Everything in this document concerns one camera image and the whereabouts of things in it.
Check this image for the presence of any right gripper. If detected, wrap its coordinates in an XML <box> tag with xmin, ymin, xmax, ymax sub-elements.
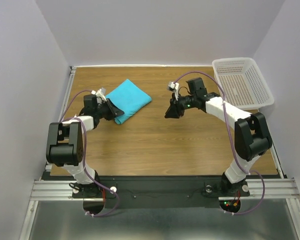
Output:
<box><xmin>164</xmin><ymin>92</ymin><xmax>197</xmax><ymax>119</ymax></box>

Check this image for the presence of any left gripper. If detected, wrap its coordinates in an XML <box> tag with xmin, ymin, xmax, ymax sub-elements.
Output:
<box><xmin>95</xmin><ymin>98</ymin><xmax>124</xmax><ymax>121</ymax></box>

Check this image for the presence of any turquoise t-shirt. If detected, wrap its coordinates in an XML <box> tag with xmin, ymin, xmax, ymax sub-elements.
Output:
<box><xmin>106</xmin><ymin>79</ymin><xmax>152</xmax><ymax>125</ymax></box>

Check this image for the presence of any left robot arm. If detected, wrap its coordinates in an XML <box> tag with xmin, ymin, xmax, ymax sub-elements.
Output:
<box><xmin>46</xmin><ymin>91</ymin><xmax>125</xmax><ymax>198</ymax></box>

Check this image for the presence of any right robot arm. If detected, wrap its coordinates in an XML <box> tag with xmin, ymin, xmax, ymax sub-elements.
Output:
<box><xmin>164</xmin><ymin>77</ymin><xmax>273</xmax><ymax>195</ymax></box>

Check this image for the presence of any white plastic basket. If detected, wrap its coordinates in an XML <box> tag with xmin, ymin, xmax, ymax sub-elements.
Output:
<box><xmin>212</xmin><ymin>57</ymin><xmax>275</xmax><ymax>111</ymax></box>

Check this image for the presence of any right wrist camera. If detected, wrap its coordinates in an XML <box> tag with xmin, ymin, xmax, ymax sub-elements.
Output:
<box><xmin>167</xmin><ymin>81</ymin><xmax>180</xmax><ymax>104</ymax></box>

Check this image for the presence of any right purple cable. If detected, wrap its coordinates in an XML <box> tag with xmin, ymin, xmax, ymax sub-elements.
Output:
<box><xmin>173</xmin><ymin>71</ymin><xmax>266</xmax><ymax>216</ymax></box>

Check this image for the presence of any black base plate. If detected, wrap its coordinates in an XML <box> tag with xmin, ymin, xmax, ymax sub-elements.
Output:
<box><xmin>69</xmin><ymin>175</ymin><xmax>250</xmax><ymax>210</ymax></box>

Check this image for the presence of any left aluminium side rail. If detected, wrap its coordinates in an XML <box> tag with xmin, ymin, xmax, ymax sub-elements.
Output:
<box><xmin>45</xmin><ymin>66</ymin><xmax>77</xmax><ymax>172</ymax></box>

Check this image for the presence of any aluminium frame rail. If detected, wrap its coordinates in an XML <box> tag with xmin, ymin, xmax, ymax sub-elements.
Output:
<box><xmin>30</xmin><ymin>178</ymin><xmax>300</xmax><ymax>201</ymax></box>

